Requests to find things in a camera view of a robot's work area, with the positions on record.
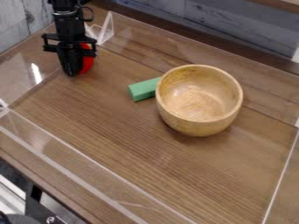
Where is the wooden bowl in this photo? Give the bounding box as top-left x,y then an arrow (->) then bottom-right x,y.
154,64 -> 244,137

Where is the red felt strawberry toy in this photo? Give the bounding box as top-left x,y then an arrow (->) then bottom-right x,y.
78,43 -> 93,74

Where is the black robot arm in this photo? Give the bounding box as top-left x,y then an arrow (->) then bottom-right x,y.
41,0 -> 97,77

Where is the green foam block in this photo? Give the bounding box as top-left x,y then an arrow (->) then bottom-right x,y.
128,77 -> 160,102

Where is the clear acrylic corner bracket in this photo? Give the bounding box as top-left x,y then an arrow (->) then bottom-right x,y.
84,11 -> 114,46

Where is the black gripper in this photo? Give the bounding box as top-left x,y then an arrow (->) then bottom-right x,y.
41,12 -> 97,77

